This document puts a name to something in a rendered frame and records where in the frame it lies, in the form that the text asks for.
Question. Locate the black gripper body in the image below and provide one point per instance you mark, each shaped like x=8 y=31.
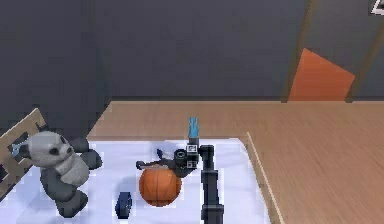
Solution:
x=181 y=156

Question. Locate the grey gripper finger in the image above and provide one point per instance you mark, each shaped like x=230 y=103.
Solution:
x=153 y=164
x=160 y=153

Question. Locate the orange basketball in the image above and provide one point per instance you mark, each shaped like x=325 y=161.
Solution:
x=160 y=186

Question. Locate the light blue small object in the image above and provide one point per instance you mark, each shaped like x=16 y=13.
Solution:
x=193 y=128

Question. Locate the dark blue small object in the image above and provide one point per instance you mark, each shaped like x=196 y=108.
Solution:
x=123 y=205

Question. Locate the white bed with wooden headboard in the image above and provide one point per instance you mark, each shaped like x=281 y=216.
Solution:
x=230 y=186

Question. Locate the grey and white panda plush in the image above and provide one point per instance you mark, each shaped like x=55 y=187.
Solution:
x=55 y=156

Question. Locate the orange room door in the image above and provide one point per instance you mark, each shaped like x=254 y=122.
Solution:
x=316 y=80

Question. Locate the brown door frame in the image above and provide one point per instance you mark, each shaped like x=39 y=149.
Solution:
x=301 y=43

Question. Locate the white framed wall picture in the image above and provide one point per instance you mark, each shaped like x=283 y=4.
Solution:
x=379 y=7

